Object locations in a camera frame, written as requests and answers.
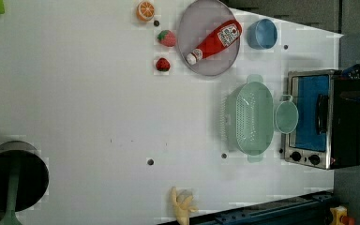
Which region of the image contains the green plastic strainer basket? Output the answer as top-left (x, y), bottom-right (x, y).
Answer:
top-left (224, 74), bottom-right (274, 163)

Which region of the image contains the red strawberry toy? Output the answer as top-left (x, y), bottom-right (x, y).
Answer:
top-left (156, 57), bottom-right (171, 72)

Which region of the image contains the pink strawberry toy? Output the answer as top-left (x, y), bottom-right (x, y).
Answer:
top-left (157, 30), bottom-right (176, 47)

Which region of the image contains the grey round plate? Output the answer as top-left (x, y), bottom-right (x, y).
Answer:
top-left (177, 0), bottom-right (241, 76)

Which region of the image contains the red ketchup bottle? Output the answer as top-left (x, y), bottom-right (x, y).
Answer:
top-left (186, 20), bottom-right (242, 66)

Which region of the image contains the yellow banana toy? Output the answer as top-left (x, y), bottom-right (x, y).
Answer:
top-left (170, 187), bottom-right (199, 225)

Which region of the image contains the green plastic cup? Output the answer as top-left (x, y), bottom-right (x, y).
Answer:
top-left (274, 95), bottom-right (299, 134)

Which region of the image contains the orange slice toy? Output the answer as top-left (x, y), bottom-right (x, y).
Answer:
top-left (136, 0), bottom-right (155, 22)

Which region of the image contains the silver black toaster oven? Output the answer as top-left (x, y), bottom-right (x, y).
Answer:
top-left (283, 69), bottom-right (360, 170)

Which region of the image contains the yellow orange clamp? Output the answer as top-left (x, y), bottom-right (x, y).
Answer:
top-left (330, 206), bottom-right (355, 225)

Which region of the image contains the green spatula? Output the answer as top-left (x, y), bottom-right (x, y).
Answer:
top-left (0, 158), bottom-right (22, 225)

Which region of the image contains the blue metal frame rail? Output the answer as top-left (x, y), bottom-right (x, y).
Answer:
top-left (189, 191), bottom-right (339, 225)

